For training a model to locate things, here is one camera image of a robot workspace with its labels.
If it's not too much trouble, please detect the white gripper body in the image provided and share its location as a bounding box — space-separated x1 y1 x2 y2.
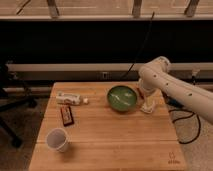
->
143 89 157 107

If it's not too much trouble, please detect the green ceramic bowl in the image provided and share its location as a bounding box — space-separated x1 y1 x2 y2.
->
107 85 137 112

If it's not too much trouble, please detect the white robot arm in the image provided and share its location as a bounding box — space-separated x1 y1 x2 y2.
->
138 56 213 125

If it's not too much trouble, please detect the white crumpled packet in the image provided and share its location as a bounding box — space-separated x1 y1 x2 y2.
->
140 103 155 114

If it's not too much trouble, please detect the red marker pen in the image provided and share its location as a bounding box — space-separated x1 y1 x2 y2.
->
136 86 144 99

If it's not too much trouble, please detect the brown chocolate bar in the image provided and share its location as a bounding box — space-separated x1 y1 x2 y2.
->
60 106 74 126

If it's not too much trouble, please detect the white tube with cap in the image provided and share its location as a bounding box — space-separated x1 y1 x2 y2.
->
56 92 89 106

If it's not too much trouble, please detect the white plastic cup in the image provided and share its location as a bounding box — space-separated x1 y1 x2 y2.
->
46 128 69 152

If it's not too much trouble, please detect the black office chair base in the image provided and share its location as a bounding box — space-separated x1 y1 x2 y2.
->
0 63 38 149

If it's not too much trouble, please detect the white baseboard heater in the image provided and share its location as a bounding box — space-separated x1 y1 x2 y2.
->
7 63 213 81

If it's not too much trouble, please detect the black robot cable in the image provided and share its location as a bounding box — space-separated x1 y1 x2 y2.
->
166 96 203 145

